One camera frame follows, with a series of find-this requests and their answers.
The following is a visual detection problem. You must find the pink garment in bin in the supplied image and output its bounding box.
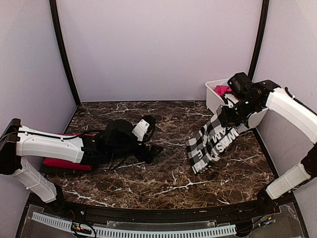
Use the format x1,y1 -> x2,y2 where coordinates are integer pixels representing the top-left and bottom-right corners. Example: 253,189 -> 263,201
214,85 -> 233,97

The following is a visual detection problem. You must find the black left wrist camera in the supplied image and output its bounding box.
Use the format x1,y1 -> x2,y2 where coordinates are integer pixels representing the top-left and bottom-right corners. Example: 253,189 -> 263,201
104,119 -> 134,145

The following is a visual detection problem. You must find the black front rail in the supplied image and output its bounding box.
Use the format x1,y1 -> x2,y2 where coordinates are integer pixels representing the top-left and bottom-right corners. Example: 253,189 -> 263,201
44,198 -> 273,225

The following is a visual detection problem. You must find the white plastic laundry bin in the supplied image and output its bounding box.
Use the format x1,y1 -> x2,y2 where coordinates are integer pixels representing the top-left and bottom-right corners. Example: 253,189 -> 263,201
205,78 -> 268,129

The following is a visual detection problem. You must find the folded red t-shirt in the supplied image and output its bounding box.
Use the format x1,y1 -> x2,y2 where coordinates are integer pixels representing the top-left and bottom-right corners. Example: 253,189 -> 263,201
42,133 -> 92,172

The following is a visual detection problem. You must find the white slotted cable duct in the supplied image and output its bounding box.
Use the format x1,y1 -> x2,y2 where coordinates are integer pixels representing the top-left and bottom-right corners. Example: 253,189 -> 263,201
31,212 -> 237,238

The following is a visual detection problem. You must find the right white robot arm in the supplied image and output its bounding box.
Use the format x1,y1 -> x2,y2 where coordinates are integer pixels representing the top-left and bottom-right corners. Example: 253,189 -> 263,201
218,79 -> 317,215

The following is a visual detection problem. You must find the black white plaid shirt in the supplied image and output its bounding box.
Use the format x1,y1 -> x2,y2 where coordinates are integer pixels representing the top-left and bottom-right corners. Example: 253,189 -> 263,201
186,106 -> 248,175

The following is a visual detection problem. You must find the folded black garment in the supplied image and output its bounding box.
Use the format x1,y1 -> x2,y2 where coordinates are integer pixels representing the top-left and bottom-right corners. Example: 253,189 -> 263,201
40,165 -> 93,175

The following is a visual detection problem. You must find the black frame post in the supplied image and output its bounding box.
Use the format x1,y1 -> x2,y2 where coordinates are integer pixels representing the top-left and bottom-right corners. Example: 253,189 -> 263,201
248,0 -> 270,81
49,0 -> 81,107

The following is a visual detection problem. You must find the right black frame post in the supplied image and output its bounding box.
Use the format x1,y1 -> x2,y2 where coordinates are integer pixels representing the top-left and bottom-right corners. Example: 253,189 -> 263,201
248,0 -> 270,81

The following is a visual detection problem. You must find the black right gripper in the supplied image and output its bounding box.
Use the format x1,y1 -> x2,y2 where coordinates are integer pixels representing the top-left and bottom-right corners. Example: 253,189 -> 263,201
222,95 -> 260,126

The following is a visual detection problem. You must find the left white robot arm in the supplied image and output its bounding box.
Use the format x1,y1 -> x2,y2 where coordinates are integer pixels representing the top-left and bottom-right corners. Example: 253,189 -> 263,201
0,115 -> 163,216

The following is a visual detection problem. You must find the left black frame post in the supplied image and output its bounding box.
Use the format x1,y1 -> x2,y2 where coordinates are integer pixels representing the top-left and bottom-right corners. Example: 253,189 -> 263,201
49,0 -> 81,107

